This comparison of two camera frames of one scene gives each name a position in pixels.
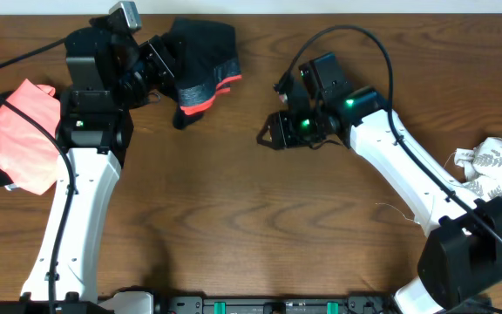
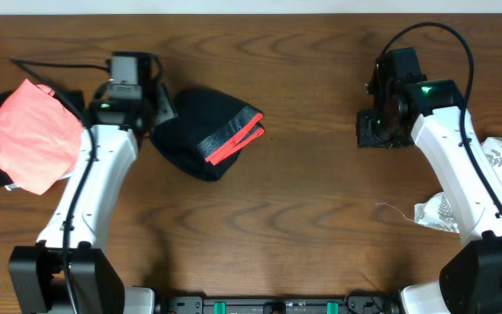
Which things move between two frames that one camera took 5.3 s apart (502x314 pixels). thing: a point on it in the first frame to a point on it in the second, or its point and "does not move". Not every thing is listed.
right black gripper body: x=304 y=129 to x=375 y=130
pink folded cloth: x=19 y=148 does not move
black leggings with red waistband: x=205 y=61 to x=205 y=136
